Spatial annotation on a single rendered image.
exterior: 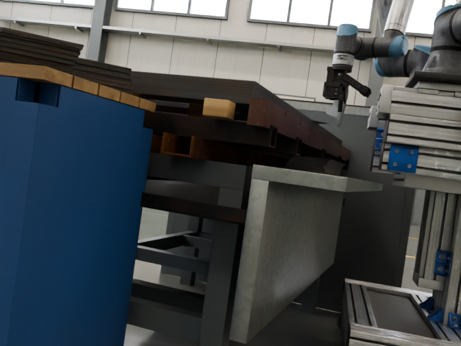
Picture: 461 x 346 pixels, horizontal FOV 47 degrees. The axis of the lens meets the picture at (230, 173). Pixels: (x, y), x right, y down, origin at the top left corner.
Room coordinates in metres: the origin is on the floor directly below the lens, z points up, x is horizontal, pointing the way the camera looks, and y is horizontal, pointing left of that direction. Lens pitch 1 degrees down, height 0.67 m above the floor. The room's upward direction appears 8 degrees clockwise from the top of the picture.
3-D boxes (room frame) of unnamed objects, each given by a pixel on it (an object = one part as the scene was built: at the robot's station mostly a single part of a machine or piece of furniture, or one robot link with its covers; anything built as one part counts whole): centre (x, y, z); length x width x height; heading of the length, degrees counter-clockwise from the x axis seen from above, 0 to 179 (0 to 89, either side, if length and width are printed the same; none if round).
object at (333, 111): (1.90, -0.34, 0.91); 0.06 x 0.03 x 0.09; 71
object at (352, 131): (2.81, -0.30, 0.50); 1.30 x 0.04 x 1.01; 71
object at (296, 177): (1.71, -0.35, 0.66); 1.30 x 0.20 x 0.03; 161
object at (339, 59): (1.91, -0.35, 1.10); 0.08 x 0.08 x 0.05
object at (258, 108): (1.93, -0.31, 0.80); 1.62 x 0.04 x 0.06; 161
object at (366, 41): (1.98, -0.42, 1.17); 0.11 x 0.11 x 0.08; 52
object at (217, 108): (1.21, 0.05, 0.79); 0.06 x 0.05 x 0.04; 71
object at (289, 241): (1.73, -0.28, 0.47); 1.30 x 0.04 x 0.35; 161
